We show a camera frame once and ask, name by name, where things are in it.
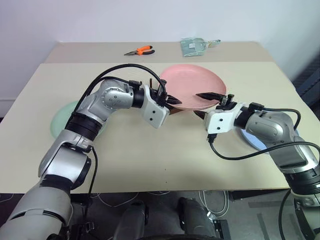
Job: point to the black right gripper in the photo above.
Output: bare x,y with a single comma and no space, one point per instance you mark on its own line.
225,102

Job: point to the black metal floor plate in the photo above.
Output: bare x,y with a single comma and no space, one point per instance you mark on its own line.
222,228

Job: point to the dark rounded shape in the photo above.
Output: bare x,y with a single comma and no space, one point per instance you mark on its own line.
132,220
196,217

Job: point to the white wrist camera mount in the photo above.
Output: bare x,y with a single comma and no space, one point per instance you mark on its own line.
220,121
153,111

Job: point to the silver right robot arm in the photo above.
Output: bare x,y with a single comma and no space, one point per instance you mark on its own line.
272,130

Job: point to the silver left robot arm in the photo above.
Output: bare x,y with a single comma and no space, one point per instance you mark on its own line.
62,160

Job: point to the dark ribbed object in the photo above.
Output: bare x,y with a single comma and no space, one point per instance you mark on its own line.
308,80

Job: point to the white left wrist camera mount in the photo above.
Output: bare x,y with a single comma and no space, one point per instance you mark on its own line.
153,111

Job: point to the clear plastic bag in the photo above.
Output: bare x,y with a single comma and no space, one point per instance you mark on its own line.
192,47

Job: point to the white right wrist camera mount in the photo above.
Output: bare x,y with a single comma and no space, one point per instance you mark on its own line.
220,121

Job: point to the green plate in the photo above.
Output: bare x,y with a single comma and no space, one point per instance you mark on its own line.
58,120

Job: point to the pink plate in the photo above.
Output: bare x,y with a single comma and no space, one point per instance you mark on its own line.
192,80

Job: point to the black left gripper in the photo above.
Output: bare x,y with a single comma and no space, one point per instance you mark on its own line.
162,98

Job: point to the blue plate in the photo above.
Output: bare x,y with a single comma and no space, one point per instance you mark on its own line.
252,142

